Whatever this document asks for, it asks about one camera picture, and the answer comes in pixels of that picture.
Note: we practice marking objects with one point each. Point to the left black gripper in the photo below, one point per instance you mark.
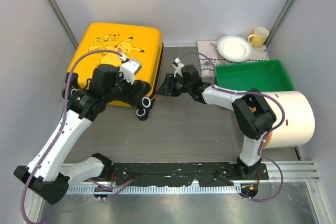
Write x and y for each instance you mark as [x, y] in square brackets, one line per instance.
[133, 97]

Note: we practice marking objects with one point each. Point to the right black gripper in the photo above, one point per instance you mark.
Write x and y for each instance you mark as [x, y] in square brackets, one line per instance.
[167, 87]

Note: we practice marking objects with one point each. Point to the yellow Pikachu suitcase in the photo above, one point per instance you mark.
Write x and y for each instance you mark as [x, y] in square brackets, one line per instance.
[103, 43]

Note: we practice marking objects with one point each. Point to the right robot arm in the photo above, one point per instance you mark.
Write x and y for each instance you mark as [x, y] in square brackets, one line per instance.
[253, 114]

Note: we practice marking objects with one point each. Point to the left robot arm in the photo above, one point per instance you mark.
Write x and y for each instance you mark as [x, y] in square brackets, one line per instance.
[44, 175]

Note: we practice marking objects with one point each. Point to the patterned white cloth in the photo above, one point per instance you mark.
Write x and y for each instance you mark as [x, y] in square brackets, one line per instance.
[259, 54]

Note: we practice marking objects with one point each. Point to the silver fork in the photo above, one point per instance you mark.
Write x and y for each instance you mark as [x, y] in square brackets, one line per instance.
[220, 57]

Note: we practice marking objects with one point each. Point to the white plate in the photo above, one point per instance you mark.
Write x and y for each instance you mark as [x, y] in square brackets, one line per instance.
[234, 48]

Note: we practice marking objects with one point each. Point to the green plastic tray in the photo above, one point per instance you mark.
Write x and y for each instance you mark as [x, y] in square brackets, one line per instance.
[266, 76]

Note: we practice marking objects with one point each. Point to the yellow mug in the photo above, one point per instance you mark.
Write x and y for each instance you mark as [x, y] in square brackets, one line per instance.
[258, 38]

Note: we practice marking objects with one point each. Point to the white cylindrical bin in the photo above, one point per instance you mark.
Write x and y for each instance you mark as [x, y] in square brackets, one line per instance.
[299, 124]

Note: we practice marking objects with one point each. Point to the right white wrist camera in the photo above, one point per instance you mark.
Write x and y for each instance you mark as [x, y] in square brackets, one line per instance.
[178, 65]

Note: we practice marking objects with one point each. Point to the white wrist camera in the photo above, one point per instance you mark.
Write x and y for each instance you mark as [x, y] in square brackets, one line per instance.
[129, 68]
[178, 65]

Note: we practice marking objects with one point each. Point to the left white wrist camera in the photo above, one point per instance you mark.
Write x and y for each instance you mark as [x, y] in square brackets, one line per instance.
[129, 68]

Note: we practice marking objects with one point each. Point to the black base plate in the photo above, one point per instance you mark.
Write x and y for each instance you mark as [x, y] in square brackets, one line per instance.
[207, 174]

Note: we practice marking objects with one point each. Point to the left aluminium corner post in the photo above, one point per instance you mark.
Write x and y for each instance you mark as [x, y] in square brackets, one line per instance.
[64, 24]

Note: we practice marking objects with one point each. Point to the aluminium corner post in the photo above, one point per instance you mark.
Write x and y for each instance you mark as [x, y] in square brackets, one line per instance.
[64, 24]
[279, 20]

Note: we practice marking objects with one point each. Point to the aluminium frame rail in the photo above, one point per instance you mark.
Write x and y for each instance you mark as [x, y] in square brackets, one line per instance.
[280, 173]

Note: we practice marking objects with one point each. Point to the right aluminium corner post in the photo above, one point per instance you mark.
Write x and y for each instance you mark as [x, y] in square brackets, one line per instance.
[279, 20]

